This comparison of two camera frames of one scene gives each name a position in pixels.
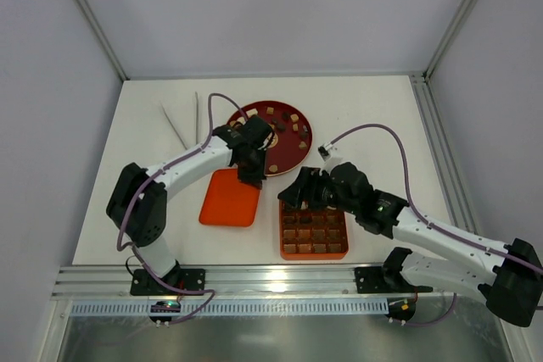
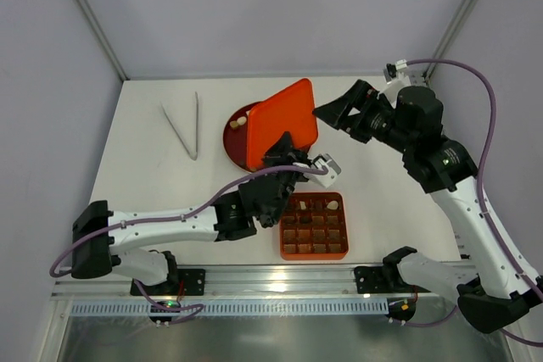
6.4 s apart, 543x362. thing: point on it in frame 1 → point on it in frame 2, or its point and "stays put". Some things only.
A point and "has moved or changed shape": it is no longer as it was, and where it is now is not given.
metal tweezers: x=174 y=126 stays put
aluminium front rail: x=319 y=282 stays put
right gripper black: x=311 y=186 → x=358 y=112
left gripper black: x=251 y=171 → x=287 y=158
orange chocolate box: x=312 y=234 stays put
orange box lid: x=229 y=202 has moved or changed shape
